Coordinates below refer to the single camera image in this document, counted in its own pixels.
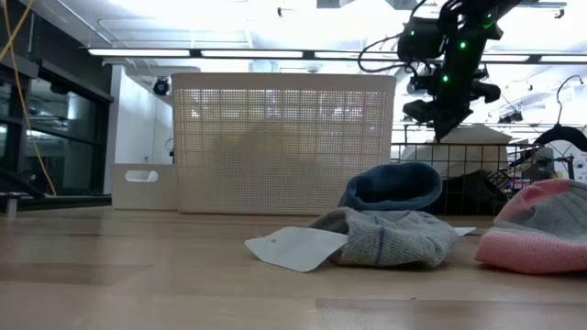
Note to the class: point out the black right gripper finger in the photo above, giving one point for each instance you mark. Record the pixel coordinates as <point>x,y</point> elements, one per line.
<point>449,121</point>
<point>419,111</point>

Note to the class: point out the white thin cloth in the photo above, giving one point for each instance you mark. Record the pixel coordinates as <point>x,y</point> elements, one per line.
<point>477,136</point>

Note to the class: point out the white paper tag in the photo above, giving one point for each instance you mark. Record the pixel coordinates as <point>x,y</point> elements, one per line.
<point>464,231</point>
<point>298,249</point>

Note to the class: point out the grey sock with blue stripe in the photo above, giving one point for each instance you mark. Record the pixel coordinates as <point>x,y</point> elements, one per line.
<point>399,238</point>

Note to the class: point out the pink and grey knit beanie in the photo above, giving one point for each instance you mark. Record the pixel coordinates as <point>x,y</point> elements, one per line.
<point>536,247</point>

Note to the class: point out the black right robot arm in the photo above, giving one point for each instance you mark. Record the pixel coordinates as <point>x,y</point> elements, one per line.
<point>463,41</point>

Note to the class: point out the black ceiling spotlight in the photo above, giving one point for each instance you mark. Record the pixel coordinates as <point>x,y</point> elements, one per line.
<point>510,117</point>

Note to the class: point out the black clothes hanger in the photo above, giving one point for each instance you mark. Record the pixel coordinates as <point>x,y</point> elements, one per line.
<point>561,134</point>

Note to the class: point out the cream perforated plastic laundry basket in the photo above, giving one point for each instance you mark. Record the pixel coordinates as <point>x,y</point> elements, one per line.
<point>275,137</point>

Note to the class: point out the small white plastic bin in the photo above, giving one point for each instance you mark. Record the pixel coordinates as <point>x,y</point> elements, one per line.
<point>147,192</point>

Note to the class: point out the long ceiling light rail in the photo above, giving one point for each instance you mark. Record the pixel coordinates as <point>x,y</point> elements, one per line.
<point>229,53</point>

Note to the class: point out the round black wall camera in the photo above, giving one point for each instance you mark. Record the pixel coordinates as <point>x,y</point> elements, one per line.
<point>161,86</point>

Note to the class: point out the dark window frame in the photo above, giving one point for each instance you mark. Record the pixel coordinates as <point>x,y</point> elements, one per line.
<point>69,89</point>

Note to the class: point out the black metal rig frame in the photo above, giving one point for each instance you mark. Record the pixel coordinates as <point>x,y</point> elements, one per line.
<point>69,201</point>

